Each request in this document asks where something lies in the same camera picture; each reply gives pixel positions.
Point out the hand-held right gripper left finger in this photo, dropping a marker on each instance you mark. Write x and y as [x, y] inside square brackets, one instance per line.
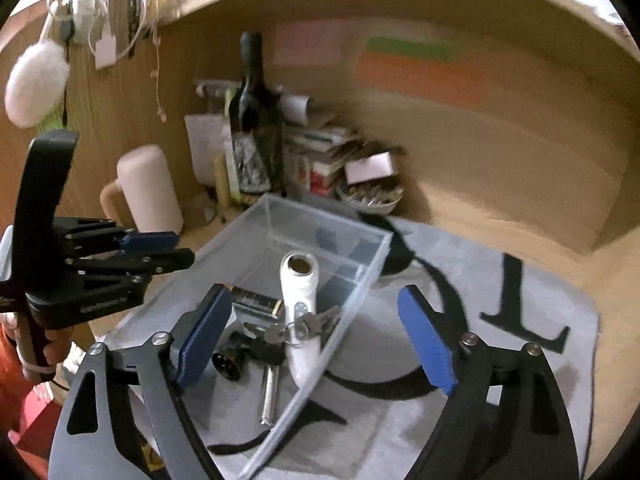
[205, 340]

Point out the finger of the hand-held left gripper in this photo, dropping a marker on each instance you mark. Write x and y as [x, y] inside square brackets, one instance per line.
[167, 260]
[150, 241]

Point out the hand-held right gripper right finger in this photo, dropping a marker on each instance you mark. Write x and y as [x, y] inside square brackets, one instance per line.
[427, 345]

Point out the black round perforated cap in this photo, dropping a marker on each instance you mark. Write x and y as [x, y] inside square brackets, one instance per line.
[227, 365]

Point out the black rectangular battery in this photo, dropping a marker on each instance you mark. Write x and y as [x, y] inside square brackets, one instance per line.
[257, 302]

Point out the silver metal cylinder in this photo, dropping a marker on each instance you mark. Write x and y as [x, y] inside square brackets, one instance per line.
[270, 395]

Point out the bunch of silver keys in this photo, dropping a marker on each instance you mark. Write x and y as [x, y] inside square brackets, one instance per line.
[310, 327]

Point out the clear plastic storage box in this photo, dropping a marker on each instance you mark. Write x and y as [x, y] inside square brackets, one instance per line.
[280, 220]

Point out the person's left hand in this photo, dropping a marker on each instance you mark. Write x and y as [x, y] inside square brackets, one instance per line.
[57, 345]

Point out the beige cosmetic tube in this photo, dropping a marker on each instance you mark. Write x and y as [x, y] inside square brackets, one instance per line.
[221, 185]

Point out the handwritten paper note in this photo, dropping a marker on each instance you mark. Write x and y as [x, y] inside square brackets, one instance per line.
[205, 145]

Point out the white handheld beauty device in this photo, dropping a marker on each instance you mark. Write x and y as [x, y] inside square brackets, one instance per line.
[300, 280]

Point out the white fluffy ball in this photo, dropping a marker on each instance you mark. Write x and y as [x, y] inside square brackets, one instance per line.
[35, 85]

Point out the grey mat with black letters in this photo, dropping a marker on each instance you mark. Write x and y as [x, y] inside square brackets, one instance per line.
[550, 290]

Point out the white bowl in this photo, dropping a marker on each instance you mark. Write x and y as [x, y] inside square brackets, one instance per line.
[370, 208]

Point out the white power plug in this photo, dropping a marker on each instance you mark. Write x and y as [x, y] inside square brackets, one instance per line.
[106, 49]

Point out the dark wine bottle elephant label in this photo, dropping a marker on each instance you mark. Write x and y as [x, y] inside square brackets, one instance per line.
[250, 110]

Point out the small red box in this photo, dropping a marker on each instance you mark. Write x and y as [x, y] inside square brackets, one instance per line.
[320, 180]

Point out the red container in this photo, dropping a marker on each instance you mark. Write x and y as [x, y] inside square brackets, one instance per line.
[35, 407]

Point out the white eraser block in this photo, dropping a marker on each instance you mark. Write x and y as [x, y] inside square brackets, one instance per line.
[367, 167]

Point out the stack of books and papers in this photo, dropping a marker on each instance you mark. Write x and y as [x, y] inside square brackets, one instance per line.
[320, 140]

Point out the rolled paper sheets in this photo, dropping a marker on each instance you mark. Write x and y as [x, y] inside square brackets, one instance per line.
[295, 105]

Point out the pink sticky note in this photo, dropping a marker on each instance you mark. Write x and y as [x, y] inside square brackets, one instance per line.
[310, 42]

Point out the orange sticky note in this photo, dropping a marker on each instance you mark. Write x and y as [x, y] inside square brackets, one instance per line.
[420, 80]

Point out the green sticky note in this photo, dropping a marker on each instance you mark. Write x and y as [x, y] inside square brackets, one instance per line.
[410, 48]

